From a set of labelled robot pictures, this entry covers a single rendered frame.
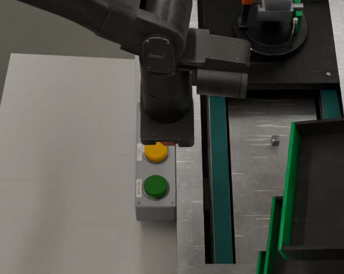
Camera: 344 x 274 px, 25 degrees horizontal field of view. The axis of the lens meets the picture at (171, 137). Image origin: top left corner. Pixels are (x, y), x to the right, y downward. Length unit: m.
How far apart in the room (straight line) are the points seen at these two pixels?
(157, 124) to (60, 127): 0.58
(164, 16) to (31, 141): 0.73
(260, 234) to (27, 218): 0.42
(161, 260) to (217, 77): 0.57
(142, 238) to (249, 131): 0.27
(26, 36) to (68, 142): 1.28
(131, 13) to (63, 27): 1.95
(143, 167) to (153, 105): 0.42
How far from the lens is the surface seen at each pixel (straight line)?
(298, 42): 1.49
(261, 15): 1.45
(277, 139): 1.43
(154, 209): 1.34
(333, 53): 1.51
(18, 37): 2.77
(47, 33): 2.76
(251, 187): 1.40
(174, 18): 0.84
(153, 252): 1.40
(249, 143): 1.44
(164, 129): 0.97
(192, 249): 1.31
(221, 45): 0.89
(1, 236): 1.45
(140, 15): 0.83
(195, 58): 0.88
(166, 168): 1.36
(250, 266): 1.29
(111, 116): 1.54
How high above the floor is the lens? 2.16
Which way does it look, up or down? 60 degrees down
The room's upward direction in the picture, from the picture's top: straight up
